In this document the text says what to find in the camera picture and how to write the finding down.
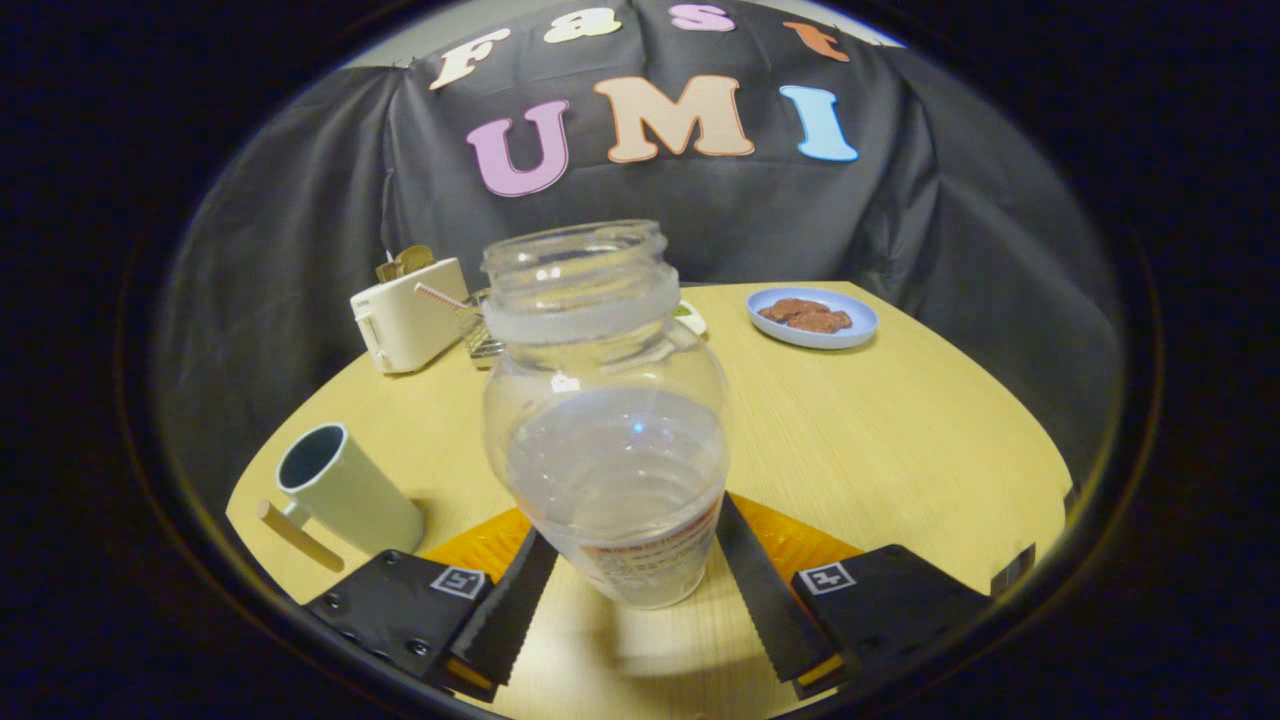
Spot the white toaster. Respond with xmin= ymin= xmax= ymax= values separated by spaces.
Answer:
xmin=350 ymin=257 xmax=471 ymax=375

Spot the pale green cup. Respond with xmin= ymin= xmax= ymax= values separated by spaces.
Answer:
xmin=258 ymin=422 xmax=425 ymax=573

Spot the clear plastic bottle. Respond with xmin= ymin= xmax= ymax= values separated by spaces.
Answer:
xmin=482 ymin=220 xmax=729 ymax=611

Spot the wooden table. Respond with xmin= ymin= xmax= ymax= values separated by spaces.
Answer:
xmin=225 ymin=282 xmax=1076 ymax=720

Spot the brown toast slice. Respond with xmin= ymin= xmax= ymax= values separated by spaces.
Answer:
xmin=376 ymin=245 xmax=437 ymax=283

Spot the wire mesh basket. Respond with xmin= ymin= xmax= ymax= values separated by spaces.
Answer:
xmin=462 ymin=290 xmax=506 ymax=361

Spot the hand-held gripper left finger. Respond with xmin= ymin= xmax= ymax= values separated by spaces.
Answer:
xmin=305 ymin=507 xmax=561 ymax=701

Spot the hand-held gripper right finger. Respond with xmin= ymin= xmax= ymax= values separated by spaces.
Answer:
xmin=715 ymin=492 xmax=991 ymax=699

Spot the blue plate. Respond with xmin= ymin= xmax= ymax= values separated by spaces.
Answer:
xmin=746 ymin=287 xmax=880 ymax=350

